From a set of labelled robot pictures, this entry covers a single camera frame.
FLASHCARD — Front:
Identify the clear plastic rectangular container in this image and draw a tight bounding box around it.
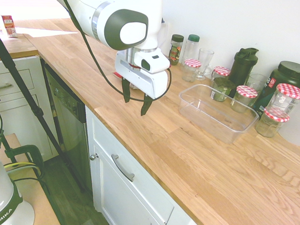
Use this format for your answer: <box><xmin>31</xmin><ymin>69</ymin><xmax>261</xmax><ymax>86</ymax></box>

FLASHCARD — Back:
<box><xmin>176</xmin><ymin>83</ymin><xmax>261</xmax><ymax>146</ymax></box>

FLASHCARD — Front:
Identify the clear drinking glass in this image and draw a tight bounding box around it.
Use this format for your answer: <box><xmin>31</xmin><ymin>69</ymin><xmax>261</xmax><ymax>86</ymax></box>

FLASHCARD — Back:
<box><xmin>244</xmin><ymin>72</ymin><xmax>270</xmax><ymax>109</ymax></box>

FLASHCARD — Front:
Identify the clear glass mug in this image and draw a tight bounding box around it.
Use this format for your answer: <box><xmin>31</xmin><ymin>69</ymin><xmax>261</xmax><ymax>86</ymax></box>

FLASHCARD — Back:
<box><xmin>196</xmin><ymin>48</ymin><xmax>215</xmax><ymax>82</ymax></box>

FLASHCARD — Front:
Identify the black tripod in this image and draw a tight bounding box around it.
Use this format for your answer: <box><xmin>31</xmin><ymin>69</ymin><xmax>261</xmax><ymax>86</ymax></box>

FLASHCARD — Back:
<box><xmin>0</xmin><ymin>29</ymin><xmax>92</xmax><ymax>193</ymax></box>

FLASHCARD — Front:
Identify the stainless steel dishwasher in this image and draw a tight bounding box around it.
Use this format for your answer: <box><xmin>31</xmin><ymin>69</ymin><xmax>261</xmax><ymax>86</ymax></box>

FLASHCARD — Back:
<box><xmin>35</xmin><ymin>59</ymin><xmax>99</xmax><ymax>192</ymax></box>

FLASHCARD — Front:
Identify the large black supplement tub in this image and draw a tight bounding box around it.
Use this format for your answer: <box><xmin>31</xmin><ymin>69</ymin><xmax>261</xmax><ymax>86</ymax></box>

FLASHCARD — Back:
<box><xmin>251</xmin><ymin>59</ymin><xmax>300</xmax><ymax>120</ymax></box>

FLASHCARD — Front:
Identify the spice jar with dark lid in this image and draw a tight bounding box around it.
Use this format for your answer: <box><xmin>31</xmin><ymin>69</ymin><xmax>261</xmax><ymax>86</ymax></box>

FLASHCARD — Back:
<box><xmin>168</xmin><ymin>34</ymin><xmax>185</xmax><ymax>67</ymax></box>

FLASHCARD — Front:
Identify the black metal clamp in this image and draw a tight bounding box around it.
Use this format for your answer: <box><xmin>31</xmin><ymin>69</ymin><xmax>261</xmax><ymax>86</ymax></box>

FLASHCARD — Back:
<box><xmin>2</xmin><ymin>142</ymin><xmax>45</xmax><ymax>176</ymax></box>

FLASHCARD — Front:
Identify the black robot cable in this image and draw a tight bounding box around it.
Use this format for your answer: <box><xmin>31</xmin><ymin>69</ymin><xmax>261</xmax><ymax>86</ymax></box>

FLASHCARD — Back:
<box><xmin>52</xmin><ymin>0</ymin><xmax>175</xmax><ymax>104</ymax></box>

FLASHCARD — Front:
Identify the curved metal drawer handle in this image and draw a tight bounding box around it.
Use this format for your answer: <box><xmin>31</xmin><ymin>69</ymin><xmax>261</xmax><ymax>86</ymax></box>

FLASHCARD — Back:
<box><xmin>109</xmin><ymin>154</ymin><xmax>137</xmax><ymax>183</ymax></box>

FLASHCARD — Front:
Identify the glass jar red checkered lid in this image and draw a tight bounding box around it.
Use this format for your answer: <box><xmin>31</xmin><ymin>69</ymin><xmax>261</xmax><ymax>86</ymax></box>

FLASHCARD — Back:
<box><xmin>181</xmin><ymin>58</ymin><xmax>202</xmax><ymax>83</ymax></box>
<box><xmin>230</xmin><ymin>84</ymin><xmax>259</xmax><ymax>114</ymax></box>
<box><xmin>254</xmin><ymin>108</ymin><xmax>291</xmax><ymax>139</ymax></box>
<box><xmin>210</xmin><ymin>65</ymin><xmax>232</xmax><ymax>85</ymax></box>

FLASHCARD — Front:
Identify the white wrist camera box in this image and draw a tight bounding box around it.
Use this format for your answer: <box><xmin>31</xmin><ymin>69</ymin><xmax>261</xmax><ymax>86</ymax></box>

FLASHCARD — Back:
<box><xmin>134</xmin><ymin>48</ymin><xmax>172</xmax><ymax>75</ymax></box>

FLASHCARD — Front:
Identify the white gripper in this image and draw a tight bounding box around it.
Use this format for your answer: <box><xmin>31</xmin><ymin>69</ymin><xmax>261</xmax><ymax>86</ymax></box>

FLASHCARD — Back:
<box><xmin>112</xmin><ymin>49</ymin><xmax>172</xmax><ymax>118</ymax></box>

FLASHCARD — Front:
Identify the white translucent plastic jug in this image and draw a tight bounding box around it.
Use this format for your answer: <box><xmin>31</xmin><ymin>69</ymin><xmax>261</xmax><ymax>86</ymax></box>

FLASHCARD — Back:
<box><xmin>277</xmin><ymin>82</ymin><xmax>300</xmax><ymax>147</ymax></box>

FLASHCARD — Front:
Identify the wooden robot mounting board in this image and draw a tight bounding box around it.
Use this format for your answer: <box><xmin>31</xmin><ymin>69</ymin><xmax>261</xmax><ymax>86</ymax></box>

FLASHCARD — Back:
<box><xmin>0</xmin><ymin>132</ymin><xmax>66</xmax><ymax>225</ymax></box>

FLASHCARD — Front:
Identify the large jar red checkered lid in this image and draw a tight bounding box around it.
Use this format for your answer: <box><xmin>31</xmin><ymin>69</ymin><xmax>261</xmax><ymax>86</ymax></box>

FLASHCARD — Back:
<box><xmin>266</xmin><ymin>82</ymin><xmax>300</xmax><ymax>117</ymax></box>

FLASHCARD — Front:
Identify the yellow cable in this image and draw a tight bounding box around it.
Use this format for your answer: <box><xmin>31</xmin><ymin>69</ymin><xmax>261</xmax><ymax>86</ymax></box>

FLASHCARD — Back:
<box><xmin>3</xmin><ymin>160</ymin><xmax>42</xmax><ymax>176</ymax></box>

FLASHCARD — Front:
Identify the red and white carton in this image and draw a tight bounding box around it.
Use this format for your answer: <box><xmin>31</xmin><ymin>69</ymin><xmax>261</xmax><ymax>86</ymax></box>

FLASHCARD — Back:
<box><xmin>0</xmin><ymin>14</ymin><xmax>20</xmax><ymax>39</ymax></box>

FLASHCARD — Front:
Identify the clear bottle with green lid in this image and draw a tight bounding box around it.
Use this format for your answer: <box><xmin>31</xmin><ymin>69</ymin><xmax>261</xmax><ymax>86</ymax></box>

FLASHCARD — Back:
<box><xmin>183</xmin><ymin>34</ymin><xmax>200</xmax><ymax>68</ymax></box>

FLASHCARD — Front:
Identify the green jar with dark lid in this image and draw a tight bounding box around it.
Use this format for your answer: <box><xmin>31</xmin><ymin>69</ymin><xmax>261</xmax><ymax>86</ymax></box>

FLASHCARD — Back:
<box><xmin>210</xmin><ymin>77</ymin><xmax>236</xmax><ymax>103</ymax></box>

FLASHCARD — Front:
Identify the black shaker bottle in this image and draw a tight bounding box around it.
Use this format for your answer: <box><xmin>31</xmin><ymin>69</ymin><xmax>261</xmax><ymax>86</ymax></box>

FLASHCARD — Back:
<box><xmin>227</xmin><ymin>46</ymin><xmax>260</xmax><ymax>91</ymax></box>

